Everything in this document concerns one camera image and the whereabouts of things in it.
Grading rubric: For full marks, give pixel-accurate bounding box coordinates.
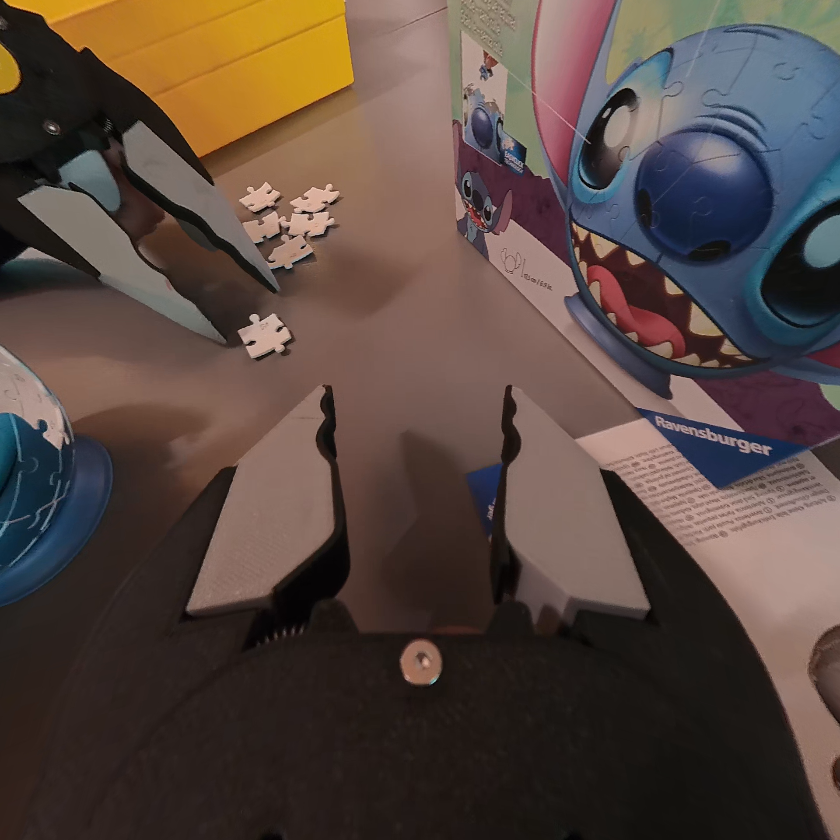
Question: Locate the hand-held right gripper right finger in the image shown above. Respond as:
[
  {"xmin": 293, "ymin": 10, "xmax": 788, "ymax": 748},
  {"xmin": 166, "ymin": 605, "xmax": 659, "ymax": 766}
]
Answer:
[{"xmin": 491, "ymin": 387, "xmax": 651, "ymax": 627}]

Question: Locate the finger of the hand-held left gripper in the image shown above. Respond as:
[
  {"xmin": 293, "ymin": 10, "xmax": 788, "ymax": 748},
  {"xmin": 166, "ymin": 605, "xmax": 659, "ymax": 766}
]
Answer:
[
  {"xmin": 123, "ymin": 121, "xmax": 280, "ymax": 293},
  {"xmin": 18, "ymin": 185, "xmax": 227, "ymax": 345}
]

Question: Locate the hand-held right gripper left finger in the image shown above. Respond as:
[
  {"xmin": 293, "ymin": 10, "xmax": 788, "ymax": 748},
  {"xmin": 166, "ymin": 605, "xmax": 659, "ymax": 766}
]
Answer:
[{"xmin": 187, "ymin": 386, "xmax": 349, "ymax": 614}]

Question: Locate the cartoon printed puzzle box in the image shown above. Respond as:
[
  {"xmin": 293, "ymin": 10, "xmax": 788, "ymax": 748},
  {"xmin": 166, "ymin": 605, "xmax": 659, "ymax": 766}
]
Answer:
[{"xmin": 449, "ymin": 0, "xmax": 840, "ymax": 490}]

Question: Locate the yellow plastic bin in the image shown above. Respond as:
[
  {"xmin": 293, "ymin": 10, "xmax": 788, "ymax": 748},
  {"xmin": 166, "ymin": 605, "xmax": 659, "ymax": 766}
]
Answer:
[{"xmin": 49, "ymin": 0, "xmax": 355, "ymax": 158}]

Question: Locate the white instruction leaflet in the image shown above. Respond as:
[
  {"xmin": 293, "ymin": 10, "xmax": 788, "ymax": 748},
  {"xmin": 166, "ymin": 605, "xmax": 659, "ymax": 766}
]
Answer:
[{"xmin": 466, "ymin": 416, "xmax": 840, "ymax": 840}]

